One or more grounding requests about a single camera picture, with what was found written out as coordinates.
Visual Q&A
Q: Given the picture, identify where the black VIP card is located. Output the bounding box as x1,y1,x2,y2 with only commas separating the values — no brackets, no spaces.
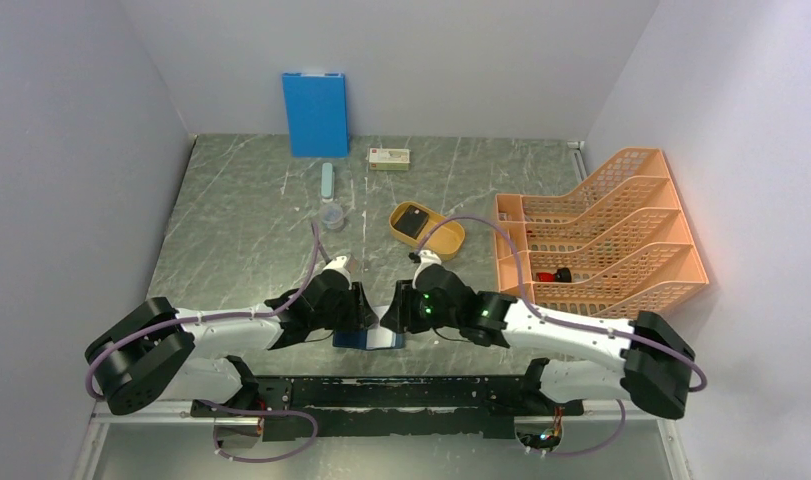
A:
394,205,429,240

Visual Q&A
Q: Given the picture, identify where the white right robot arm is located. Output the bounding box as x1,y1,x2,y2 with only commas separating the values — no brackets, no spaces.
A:
380,264,695,420

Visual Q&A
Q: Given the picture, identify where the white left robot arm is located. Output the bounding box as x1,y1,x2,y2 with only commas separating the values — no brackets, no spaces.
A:
85,263,380,416

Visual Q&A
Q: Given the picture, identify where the orange plastic file organizer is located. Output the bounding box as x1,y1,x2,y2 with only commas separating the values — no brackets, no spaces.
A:
493,147,709,318

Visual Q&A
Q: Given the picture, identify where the blue upright folder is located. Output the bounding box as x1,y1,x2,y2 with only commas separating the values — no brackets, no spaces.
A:
281,72,349,158

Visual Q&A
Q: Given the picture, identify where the navy blue card holder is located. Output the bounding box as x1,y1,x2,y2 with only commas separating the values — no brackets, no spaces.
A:
332,305,405,351

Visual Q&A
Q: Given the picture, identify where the green and white small box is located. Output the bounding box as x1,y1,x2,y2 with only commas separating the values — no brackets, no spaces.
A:
367,148,411,171

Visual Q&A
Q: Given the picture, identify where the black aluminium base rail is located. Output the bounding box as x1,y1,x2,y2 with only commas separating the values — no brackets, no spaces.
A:
90,374,675,443

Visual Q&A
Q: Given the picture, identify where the yellow oval tray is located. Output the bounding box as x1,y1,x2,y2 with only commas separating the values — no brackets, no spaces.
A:
388,201,466,261

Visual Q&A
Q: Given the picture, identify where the clear jar of paper clips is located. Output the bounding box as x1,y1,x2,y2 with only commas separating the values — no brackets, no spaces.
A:
318,202,345,231

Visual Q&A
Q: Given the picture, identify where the red and black object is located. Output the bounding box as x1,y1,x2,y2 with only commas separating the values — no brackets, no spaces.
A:
533,267,573,283

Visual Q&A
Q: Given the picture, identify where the light blue stapler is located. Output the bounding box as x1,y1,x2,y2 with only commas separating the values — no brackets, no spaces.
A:
320,162,335,203

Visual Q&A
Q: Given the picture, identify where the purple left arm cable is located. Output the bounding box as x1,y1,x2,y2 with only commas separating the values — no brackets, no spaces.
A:
83,220,320,465

